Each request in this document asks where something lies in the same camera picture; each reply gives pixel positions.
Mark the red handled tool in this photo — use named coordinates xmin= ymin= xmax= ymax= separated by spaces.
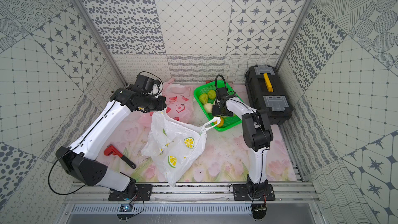
xmin=104 ymin=144 xmax=137 ymax=169

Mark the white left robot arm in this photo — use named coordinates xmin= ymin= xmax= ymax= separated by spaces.
xmin=56 ymin=88 xmax=166 ymax=198

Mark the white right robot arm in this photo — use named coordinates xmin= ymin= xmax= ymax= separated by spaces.
xmin=212 ymin=88 xmax=273 ymax=197

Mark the green pear left back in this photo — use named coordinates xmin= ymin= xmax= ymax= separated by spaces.
xmin=199 ymin=93 xmax=209 ymax=105

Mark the green plastic basket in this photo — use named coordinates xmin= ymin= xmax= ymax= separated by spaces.
xmin=194 ymin=75 xmax=257 ymax=132

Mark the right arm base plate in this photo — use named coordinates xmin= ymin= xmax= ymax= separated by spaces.
xmin=232 ymin=184 xmax=276 ymax=201

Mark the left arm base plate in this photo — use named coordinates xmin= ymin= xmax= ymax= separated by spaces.
xmin=108 ymin=184 xmax=153 ymax=202

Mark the white lemon print bag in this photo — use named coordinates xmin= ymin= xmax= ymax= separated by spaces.
xmin=141 ymin=111 xmax=220 ymax=187

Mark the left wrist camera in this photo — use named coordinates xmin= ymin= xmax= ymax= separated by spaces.
xmin=134 ymin=71 xmax=163 ymax=96

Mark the green pear top back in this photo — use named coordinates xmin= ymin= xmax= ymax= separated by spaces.
xmin=207 ymin=90 xmax=217 ymax=100

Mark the yellow pear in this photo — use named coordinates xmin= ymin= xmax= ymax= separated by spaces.
xmin=217 ymin=117 xmax=224 ymax=128

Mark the white pear centre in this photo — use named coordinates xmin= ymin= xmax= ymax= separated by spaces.
xmin=203 ymin=103 xmax=213 ymax=114

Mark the floral pink table mat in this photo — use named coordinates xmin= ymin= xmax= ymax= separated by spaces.
xmin=90 ymin=83 xmax=297 ymax=183

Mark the green pear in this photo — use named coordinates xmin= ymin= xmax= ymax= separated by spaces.
xmin=207 ymin=90 xmax=217 ymax=100
xmin=199 ymin=93 xmax=209 ymax=105

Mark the black plastic toolbox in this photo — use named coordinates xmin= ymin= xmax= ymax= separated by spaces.
xmin=245 ymin=65 xmax=293 ymax=125

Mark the pink patterned plastic bag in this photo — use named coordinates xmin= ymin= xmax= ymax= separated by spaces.
xmin=138 ymin=78 xmax=195 ymax=125

